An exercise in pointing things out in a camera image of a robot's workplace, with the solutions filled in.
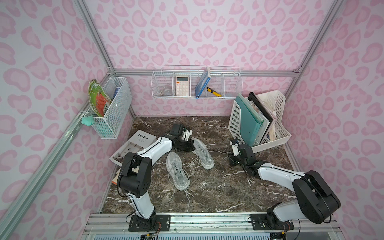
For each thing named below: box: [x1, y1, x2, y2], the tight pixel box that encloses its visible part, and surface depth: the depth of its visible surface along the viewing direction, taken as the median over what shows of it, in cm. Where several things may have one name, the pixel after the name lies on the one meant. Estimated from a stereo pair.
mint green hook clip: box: [81, 115, 95, 127], surface depth 63 cm
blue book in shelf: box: [195, 66, 211, 99], surface depth 90 cm
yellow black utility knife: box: [207, 87, 222, 97], surface depth 100 cm
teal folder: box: [236, 93, 264, 146], surface depth 81 cm
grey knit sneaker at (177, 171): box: [166, 151, 190, 191], surface depth 88 cm
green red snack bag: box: [88, 79, 112, 118], surface depth 74 cm
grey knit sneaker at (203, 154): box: [190, 137, 215, 170], surface depth 92 cm
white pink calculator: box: [175, 76, 190, 96], surface depth 97 cm
